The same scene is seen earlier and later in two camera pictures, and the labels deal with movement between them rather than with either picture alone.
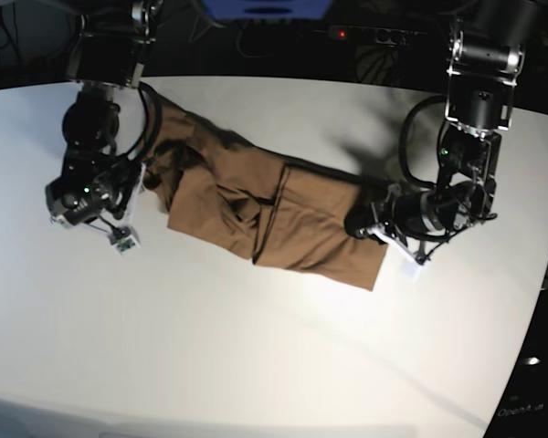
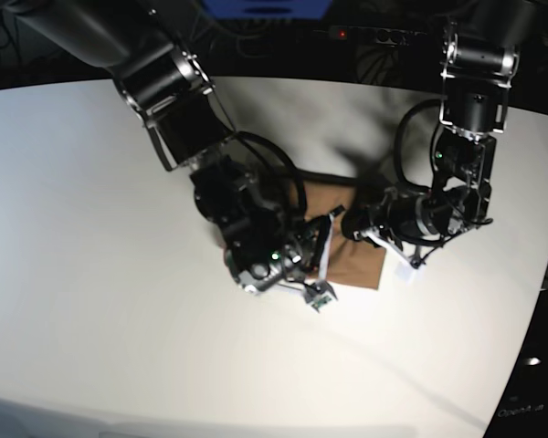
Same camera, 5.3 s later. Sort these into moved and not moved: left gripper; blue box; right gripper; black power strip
Moved: left gripper
Not moved: right gripper; black power strip; blue box
